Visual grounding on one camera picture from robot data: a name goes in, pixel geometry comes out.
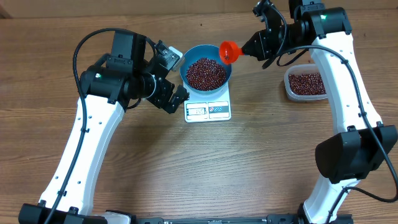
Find white digital kitchen scale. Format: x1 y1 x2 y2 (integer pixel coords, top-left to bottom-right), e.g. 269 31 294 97
183 83 232 123

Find red beans in bowl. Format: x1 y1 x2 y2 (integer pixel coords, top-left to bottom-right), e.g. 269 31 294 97
186 57 227 91

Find blue metal bowl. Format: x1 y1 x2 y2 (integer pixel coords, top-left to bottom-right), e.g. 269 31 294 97
180 44 232 95

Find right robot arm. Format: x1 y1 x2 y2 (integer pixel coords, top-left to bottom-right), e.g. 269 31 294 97
242 0 397 223

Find red scoop with blue handle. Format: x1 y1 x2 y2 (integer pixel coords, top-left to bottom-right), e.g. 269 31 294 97
219 40 244 65

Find red beans in container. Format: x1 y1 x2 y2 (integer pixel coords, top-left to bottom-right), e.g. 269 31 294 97
288 73 326 96

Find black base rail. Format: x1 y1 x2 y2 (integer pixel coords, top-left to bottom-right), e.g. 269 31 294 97
105 210 354 224

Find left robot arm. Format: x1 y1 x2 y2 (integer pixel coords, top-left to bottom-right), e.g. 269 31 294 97
18 28 189 224

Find clear plastic container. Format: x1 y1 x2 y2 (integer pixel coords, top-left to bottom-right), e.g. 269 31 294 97
284 64 327 102

